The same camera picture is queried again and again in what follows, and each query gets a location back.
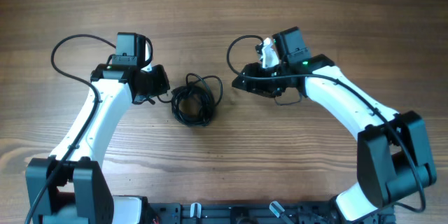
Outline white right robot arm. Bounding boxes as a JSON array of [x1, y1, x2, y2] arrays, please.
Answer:
[[232, 27, 437, 223]]

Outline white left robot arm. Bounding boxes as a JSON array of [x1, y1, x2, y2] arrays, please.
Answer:
[[25, 33, 170, 223]]

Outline black USB cable bundle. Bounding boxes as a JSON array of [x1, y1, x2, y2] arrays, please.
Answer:
[[156, 72, 224, 127]]

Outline black camera cable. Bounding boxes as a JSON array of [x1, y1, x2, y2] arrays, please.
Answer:
[[225, 34, 427, 214], [24, 34, 118, 224]]

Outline black right camera cable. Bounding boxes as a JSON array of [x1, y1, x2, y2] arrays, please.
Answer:
[[225, 34, 427, 214]]

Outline black left camera cable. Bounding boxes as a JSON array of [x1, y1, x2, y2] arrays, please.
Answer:
[[24, 34, 118, 224]]

